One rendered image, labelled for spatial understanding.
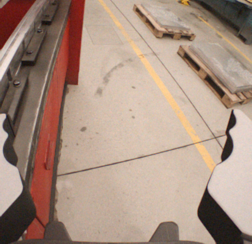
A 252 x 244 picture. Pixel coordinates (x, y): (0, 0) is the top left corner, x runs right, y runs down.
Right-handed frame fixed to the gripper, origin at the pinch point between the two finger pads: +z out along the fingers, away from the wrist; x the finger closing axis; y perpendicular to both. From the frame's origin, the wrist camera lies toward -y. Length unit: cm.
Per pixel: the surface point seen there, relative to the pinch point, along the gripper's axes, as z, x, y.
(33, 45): 76, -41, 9
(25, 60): 65, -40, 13
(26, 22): 84, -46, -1
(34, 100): 49, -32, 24
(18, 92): 47, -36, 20
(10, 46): 62, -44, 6
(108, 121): 141, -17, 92
